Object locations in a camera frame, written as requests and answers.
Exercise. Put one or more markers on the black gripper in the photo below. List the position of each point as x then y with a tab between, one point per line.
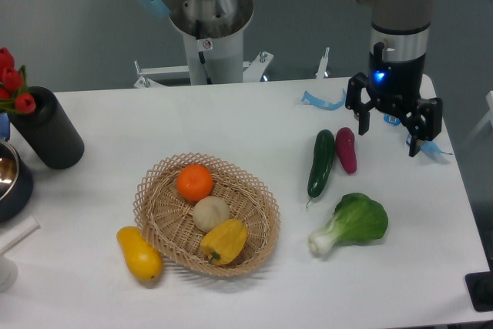
394	88

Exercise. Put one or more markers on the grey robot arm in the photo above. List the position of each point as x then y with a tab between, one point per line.
402	25

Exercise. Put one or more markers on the yellow bell pepper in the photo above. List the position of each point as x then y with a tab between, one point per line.
224	242

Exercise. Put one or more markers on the woven wicker basket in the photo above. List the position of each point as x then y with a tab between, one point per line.
165	218

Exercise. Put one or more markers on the blue tape strip right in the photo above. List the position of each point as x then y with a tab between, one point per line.
426	147

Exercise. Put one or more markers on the blue tape strip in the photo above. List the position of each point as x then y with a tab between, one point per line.
309	99
426	147

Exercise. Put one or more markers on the purple sweet potato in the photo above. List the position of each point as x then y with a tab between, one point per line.
345	148

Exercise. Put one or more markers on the green cucumber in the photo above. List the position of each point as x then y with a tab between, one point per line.
322	162

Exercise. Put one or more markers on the green bok choy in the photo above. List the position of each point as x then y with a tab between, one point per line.
356	219

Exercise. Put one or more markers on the black device at edge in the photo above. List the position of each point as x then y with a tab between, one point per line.
480	290

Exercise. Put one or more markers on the orange fruit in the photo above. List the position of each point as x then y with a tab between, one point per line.
194	182

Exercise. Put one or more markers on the black cylindrical vase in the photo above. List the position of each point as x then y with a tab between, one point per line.
49	131

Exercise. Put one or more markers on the red artificial flowers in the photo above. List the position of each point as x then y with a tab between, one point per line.
15	95

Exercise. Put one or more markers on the dark metal bowl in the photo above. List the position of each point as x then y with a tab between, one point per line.
16	182

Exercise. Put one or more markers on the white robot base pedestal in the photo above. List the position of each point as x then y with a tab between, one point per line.
212	32

